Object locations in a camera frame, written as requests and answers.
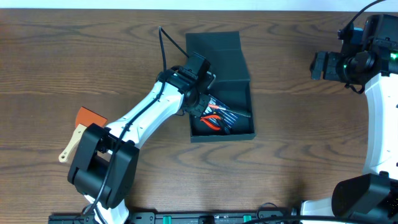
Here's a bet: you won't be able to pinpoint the small claw hammer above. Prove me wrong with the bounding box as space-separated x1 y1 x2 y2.
208 103 251 118

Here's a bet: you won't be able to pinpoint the blue precision screwdriver set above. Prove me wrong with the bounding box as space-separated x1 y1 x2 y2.
204 95 238 128

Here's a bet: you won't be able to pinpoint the red black pliers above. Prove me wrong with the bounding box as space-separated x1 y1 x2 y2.
200 114 225 131

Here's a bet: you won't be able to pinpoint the black yellow screwdriver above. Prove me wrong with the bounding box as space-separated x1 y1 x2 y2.
218 117 231 135

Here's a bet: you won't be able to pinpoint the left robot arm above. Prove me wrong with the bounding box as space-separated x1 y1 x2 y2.
68 52 215 223

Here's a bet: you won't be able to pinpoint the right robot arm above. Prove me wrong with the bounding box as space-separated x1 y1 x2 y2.
299 14 397 223

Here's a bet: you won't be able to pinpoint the dark green open box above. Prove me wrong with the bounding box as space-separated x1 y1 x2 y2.
186 31 256 142

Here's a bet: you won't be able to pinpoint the right black cable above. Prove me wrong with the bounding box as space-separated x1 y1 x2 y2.
345 0 386 32

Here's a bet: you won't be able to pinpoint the black cable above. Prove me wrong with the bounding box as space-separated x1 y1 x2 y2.
345 0 386 32
81 26 191 218

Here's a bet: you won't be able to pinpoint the left black cable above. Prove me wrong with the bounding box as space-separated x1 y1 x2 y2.
81 26 191 218

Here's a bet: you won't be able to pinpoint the orange scraper wooden handle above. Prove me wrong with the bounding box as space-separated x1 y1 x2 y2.
58 107 108 163

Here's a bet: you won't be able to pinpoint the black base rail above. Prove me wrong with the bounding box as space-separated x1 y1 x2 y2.
48 210 283 224

